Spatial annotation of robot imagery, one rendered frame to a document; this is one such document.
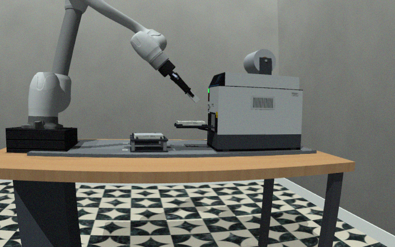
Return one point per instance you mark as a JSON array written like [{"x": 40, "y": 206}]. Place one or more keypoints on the light grey cylindrical roll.
[{"x": 251, "y": 61}]

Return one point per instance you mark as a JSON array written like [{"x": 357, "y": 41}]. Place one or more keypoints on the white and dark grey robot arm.
[{"x": 45, "y": 96}]

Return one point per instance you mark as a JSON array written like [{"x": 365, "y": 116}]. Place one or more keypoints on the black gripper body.
[{"x": 167, "y": 69}]

